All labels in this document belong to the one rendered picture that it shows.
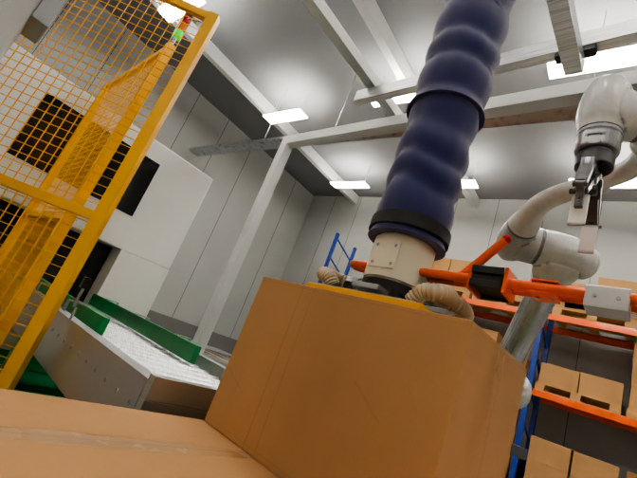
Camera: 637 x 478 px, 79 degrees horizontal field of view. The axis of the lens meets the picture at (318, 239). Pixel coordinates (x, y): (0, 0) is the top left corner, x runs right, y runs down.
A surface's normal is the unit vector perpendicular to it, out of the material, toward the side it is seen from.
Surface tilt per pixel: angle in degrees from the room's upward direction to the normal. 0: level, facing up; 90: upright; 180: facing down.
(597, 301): 90
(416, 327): 90
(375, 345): 90
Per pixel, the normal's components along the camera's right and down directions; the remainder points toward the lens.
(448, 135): 0.19, -0.43
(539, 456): -0.57, -0.44
